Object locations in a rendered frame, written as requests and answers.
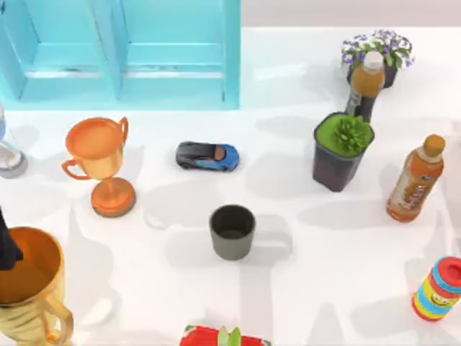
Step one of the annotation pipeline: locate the orange bottle with white cap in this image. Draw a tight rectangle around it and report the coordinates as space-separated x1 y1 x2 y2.
344 50 386 123

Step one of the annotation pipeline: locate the black pot with green plant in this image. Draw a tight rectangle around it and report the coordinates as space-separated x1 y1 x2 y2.
311 112 376 192

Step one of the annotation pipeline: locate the orange trophy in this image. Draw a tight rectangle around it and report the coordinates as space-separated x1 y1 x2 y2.
61 115 138 218

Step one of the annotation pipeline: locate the light blue rack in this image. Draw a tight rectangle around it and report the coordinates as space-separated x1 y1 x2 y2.
0 0 241 111

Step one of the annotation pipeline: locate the red pot with green plant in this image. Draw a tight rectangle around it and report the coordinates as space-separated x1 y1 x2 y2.
179 324 273 346

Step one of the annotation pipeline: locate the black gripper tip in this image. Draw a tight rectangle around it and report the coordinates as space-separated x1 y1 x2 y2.
0 207 24 271

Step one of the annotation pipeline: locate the gold trophy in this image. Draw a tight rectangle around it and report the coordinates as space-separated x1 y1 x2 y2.
0 226 75 346

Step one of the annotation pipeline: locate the clear bottle with grey base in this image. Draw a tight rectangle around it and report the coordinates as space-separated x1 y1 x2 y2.
0 104 29 179

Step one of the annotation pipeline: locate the dark grey cup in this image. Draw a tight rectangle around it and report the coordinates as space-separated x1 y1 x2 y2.
209 204 256 262

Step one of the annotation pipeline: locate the blue and black toy car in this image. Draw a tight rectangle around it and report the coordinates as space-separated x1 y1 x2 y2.
175 141 241 172

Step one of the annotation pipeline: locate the stack of coloured rings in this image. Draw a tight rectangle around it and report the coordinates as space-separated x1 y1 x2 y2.
411 256 461 322

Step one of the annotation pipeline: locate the purple flower plant pot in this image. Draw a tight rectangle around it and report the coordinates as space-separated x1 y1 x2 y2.
340 29 416 89

